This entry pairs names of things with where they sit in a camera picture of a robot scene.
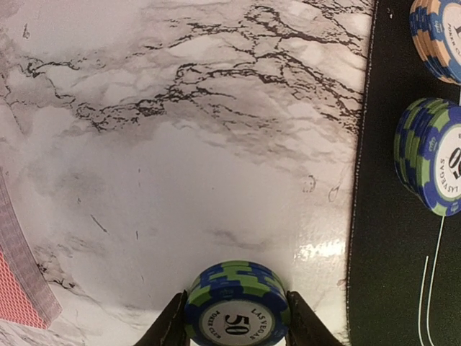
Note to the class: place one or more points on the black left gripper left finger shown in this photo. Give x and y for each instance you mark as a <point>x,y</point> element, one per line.
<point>168,328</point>

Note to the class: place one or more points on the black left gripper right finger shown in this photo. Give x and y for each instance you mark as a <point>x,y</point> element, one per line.
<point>306,328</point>

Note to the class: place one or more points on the small green fifty chip stack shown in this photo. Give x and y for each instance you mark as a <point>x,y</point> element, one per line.
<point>426,153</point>

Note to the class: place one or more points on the small blue ten chip stack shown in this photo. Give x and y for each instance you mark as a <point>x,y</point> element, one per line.
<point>435,31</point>

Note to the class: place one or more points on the round black poker mat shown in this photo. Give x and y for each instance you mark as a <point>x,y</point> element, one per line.
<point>403,271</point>

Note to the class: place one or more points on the red playing card deck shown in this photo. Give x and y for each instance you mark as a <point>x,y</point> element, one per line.
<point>26,297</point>

